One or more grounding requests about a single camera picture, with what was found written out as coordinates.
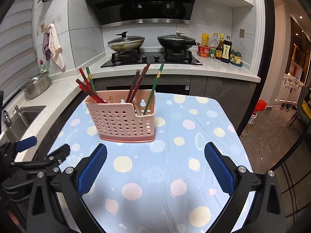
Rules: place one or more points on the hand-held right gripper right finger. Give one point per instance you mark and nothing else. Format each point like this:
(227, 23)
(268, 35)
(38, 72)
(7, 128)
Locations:
(221, 172)

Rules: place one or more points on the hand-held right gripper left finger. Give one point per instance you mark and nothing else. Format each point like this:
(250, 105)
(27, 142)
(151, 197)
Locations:
(92, 170)

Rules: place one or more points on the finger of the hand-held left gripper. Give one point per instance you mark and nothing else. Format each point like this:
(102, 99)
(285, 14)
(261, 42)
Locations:
(25, 143)
(58, 154)

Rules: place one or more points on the pink perforated utensil holder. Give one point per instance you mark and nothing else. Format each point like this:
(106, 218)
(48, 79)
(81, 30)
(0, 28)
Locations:
(116, 123)

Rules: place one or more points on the dark red chopstick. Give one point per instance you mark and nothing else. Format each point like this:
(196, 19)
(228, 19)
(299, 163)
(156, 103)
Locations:
(147, 69)
(141, 77)
(87, 88)
(134, 82)
(88, 94)

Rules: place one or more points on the pale wooden chopstick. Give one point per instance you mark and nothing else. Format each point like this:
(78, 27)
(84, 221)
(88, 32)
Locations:
(110, 99)
(136, 107)

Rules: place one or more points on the green and red chopstick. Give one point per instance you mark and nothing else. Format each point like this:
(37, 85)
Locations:
(90, 79)

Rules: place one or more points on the stainless steel sink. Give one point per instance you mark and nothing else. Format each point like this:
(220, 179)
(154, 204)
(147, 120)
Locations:
(24, 121)

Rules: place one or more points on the steel sink faucet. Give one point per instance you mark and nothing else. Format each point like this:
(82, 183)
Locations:
(6, 119)

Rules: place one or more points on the plastic oil jug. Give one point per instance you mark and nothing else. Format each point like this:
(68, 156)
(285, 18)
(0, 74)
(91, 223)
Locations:
(249, 126)

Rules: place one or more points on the steel colander bowl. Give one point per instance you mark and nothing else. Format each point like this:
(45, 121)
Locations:
(36, 87)

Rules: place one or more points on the blue printed tablecloth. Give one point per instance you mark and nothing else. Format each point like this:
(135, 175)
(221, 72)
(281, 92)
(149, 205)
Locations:
(155, 174)

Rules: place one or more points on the green dish soap bottle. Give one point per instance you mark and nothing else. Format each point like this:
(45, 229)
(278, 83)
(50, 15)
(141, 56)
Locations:
(43, 68)

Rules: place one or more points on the red bag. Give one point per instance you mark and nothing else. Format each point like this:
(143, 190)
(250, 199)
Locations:
(261, 104)

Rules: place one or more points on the grey base cabinet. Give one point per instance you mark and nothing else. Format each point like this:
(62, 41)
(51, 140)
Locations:
(218, 89)

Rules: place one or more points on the black built-in oven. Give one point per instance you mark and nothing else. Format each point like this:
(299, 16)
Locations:
(170, 88)

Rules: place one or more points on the purple cloth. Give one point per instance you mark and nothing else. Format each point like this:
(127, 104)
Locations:
(46, 46)

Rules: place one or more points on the white towel pink trim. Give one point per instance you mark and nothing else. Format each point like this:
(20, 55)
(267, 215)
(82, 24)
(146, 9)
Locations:
(55, 46)

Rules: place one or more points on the striped window blind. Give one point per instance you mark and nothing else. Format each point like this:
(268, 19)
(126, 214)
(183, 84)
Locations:
(14, 41)

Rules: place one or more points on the chair with yellow cushion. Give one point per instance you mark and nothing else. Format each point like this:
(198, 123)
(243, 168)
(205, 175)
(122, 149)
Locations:
(303, 109)

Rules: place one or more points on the white sideboard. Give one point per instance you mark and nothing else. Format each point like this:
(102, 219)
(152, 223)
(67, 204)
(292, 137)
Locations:
(290, 89)

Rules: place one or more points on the green condiment rack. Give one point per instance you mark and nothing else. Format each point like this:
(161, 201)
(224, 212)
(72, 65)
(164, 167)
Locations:
(236, 59)

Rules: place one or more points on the small green-capped jar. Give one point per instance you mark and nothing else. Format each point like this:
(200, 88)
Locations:
(212, 54)

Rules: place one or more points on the brown sauce bottle yellow cap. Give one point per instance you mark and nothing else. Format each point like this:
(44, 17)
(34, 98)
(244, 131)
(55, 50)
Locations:
(219, 51)

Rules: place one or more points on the dark soy sauce bottle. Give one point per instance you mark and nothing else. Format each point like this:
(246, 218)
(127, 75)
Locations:
(226, 51)

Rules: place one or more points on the red instant noodle cup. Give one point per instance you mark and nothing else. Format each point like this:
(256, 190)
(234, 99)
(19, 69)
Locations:
(203, 51)

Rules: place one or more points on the black gas cooktop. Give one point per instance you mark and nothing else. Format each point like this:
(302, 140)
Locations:
(150, 60)

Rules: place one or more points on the cream wok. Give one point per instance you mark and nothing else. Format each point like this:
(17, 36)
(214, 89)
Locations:
(126, 47)

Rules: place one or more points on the clear oil bottle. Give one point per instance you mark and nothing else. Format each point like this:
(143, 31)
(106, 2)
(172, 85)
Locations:
(213, 41)

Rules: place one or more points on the yellow seasoning packet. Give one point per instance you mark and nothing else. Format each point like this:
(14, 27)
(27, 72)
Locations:
(205, 40)

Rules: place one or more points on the glass wok lid black knob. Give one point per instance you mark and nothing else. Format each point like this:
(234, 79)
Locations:
(126, 38)

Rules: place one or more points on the black frying pan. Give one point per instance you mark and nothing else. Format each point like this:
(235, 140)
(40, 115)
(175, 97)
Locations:
(177, 44)

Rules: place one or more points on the cartoon wall hook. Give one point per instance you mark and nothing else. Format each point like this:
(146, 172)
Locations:
(43, 26)

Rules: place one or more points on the brown wall switch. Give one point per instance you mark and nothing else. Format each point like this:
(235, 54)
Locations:
(242, 33)

